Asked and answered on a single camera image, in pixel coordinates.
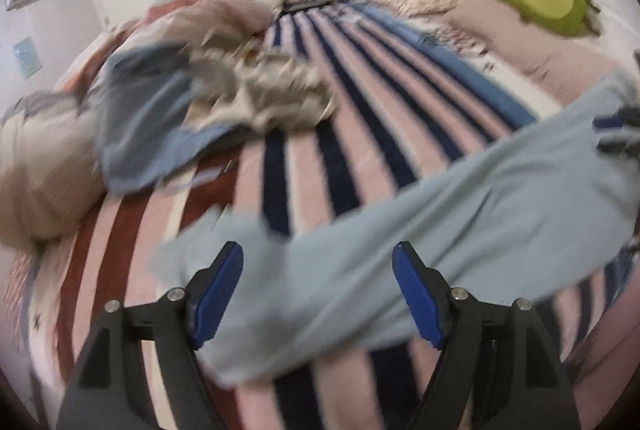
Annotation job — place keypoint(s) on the beige rolled quilt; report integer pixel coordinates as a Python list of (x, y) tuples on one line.
[(45, 170)]

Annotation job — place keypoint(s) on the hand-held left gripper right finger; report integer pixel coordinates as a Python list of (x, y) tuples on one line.
[(417, 297)]

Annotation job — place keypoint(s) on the blue wall paper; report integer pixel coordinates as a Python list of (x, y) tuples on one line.
[(27, 56)]

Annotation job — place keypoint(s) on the pink beige duvet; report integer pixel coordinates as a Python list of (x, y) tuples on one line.
[(215, 18)]

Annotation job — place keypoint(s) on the light blue pants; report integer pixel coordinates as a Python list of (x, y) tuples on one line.
[(450, 220)]

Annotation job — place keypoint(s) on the pink ribbed pillow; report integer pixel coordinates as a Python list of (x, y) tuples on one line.
[(525, 53)]

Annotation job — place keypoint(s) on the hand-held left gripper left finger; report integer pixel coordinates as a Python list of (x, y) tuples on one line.
[(217, 297)]

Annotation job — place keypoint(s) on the striped fleece blanket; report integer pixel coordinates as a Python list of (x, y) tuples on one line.
[(350, 150)]

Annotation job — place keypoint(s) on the blue grey garment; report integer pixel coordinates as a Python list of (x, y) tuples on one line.
[(145, 125)]

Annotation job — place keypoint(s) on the beige patterned cloth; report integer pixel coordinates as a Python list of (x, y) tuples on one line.
[(272, 93)]

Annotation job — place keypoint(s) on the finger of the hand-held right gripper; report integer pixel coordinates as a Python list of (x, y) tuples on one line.
[(615, 121), (619, 146)]

